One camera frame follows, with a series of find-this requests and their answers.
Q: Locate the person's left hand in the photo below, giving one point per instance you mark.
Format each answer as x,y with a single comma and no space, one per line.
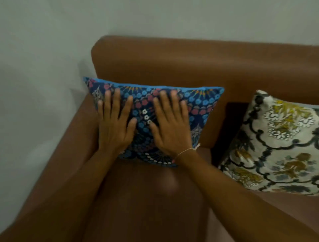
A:
112,132

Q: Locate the person's right hand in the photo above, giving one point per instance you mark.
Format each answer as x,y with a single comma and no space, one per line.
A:
172,132

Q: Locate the person's right middle finger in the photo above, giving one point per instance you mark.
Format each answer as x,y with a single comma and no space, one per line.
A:
167,102

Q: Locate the person's left thumb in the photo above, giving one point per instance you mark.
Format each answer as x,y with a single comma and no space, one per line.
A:
131,129

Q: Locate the person's left middle finger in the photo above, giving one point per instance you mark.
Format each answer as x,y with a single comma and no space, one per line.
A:
116,102

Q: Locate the person's left little finger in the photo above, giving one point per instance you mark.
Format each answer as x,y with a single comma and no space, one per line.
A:
100,111

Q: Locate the person's right thumb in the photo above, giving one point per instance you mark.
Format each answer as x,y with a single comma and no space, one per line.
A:
155,133

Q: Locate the person's right little finger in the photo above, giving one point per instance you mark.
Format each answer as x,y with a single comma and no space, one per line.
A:
185,111

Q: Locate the blue patterned cushion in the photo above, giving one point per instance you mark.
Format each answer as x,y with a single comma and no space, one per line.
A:
194,104

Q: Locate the person's left forearm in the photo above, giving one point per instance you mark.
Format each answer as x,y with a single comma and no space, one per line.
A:
62,197

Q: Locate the person's right forearm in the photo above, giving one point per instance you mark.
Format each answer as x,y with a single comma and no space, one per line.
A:
236,199

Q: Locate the brown sofa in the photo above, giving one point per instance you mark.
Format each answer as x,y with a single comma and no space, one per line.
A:
199,67

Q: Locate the white floral cushion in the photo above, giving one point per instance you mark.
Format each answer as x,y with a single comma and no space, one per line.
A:
276,144

